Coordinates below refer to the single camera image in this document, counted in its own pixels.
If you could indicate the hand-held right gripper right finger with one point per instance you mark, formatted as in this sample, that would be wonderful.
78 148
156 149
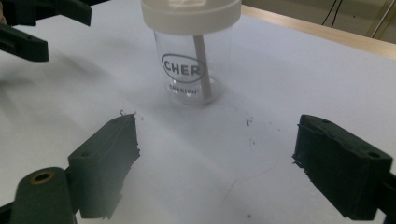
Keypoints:
339 165

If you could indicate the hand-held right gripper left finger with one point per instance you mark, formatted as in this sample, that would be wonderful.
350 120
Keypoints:
106 165

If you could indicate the clear plastic jar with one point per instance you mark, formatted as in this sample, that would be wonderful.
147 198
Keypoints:
186 77

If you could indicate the white jar lid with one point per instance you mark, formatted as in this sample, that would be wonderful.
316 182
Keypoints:
190 15

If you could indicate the white table board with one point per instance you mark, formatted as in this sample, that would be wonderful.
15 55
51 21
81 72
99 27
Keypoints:
202 140

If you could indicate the wooden table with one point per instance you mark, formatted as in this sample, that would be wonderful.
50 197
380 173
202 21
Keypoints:
327 35

